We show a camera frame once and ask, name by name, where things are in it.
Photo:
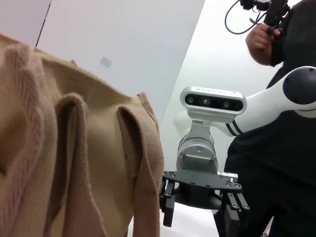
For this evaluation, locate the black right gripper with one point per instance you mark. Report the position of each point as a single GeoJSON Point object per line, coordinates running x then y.
{"type": "Point", "coordinates": [197, 190]}

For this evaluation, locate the khaki canvas food bag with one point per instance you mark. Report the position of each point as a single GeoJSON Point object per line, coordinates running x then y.
{"type": "Point", "coordinates": [74, 148]}

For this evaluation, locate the black handheld device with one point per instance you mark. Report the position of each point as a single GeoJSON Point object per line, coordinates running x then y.
{"type": "Point", "coordinates": [274, 12]}

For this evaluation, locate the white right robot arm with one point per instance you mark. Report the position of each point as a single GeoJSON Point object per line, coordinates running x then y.
{"type": "Point", "coordinates": [261, 106]}

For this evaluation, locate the person's bare hand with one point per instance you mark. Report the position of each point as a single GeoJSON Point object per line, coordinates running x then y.
{"type": "Point", "coordinates": [263, 34]}

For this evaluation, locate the person in dark shirt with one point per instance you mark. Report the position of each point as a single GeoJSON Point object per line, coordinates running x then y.
{"type": "Point", "coordinates": [284, 160]}

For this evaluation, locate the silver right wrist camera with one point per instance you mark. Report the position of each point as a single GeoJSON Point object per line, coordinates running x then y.
{"type": "Point", "coordinates": [212, 101]}

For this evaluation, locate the grey wall sticker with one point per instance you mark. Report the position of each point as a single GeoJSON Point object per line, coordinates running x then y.
{"type": "Point", "coordinates": [106, 62]}

